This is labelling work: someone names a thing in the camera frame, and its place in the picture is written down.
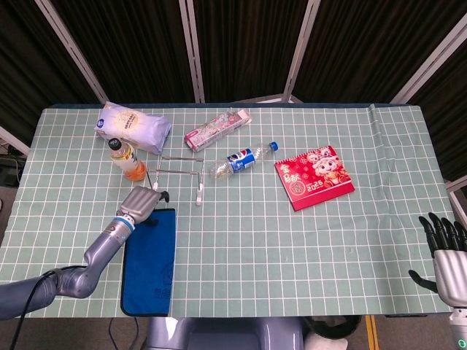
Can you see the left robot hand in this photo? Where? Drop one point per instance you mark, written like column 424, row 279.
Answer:
column 140, row 204

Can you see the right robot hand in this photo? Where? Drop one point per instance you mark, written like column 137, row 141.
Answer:
column 452, row 273

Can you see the black and blue cloth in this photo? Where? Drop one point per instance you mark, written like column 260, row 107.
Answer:
column 149, row 262

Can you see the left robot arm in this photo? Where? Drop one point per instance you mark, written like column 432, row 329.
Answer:
column 98, row 251

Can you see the orange juice bottle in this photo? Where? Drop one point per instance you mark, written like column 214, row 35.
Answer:
column 127, row 160

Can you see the white lavender food bag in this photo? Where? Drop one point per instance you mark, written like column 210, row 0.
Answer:
column 138, row 124

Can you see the pink toothpaste box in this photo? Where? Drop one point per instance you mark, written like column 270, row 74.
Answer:
column 215, row 131

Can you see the clear Pepsi bottle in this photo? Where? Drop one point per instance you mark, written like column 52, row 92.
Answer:
column 241, row 160

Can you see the black trash bin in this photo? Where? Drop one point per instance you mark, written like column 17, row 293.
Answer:
column 332, row 324

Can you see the white plastic object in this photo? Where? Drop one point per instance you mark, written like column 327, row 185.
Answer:
column 324, row 344

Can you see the grey robot torso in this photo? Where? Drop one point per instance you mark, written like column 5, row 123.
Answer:
column 219, row 333

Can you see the dark pleated screen panel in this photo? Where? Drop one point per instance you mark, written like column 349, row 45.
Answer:
column 29, row 73
column 248, row 47
column 445, row 120
column 135, row 51
column 365, row 47

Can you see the green checked tablecloth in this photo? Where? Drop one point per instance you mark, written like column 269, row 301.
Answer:
column 292, row 255

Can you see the red desk calendar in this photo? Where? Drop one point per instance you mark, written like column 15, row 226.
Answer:
column 313, row 178

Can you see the white screen frame post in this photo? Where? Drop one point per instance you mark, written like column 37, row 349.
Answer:
column 69, row 47
column 427, row 62
column 12, row 140
column 300, row 51
column 458, row 191
column 191, row 51

